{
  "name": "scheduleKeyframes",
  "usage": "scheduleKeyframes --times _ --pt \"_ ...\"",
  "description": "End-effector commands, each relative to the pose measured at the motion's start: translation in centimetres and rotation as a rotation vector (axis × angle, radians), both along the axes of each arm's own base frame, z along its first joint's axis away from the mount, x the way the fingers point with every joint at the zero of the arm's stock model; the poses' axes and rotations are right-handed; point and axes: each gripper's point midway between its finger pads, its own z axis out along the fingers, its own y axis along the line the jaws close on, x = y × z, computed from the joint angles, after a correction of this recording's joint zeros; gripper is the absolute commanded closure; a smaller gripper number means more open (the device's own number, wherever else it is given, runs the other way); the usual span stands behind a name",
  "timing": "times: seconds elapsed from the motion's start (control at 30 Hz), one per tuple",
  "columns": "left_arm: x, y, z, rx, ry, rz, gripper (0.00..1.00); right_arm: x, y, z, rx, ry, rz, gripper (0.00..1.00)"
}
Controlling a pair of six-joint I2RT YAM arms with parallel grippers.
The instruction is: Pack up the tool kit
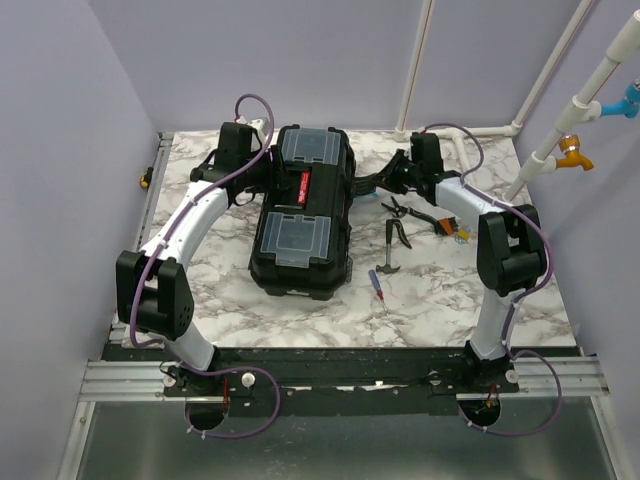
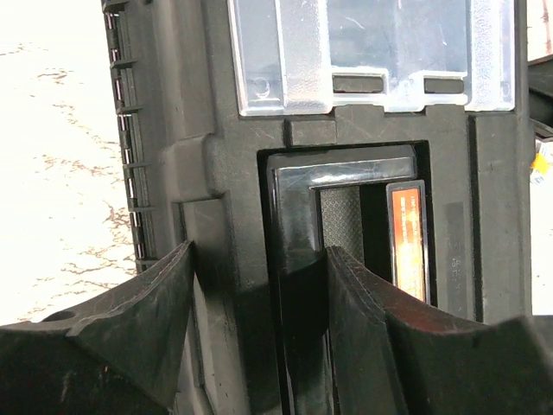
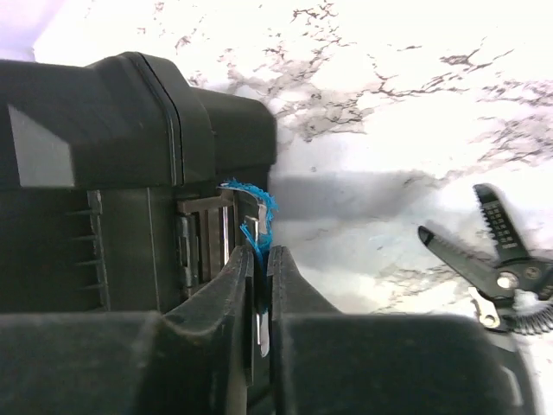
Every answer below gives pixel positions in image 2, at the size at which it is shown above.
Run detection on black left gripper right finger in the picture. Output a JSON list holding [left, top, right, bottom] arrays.
[[327, 246, 552, 414]]

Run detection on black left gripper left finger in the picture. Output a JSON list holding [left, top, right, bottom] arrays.
[[1, 242, 194, 414]]

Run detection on black plastic toolbox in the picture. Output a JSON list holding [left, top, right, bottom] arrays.
[[102, 1, 533, 414]]

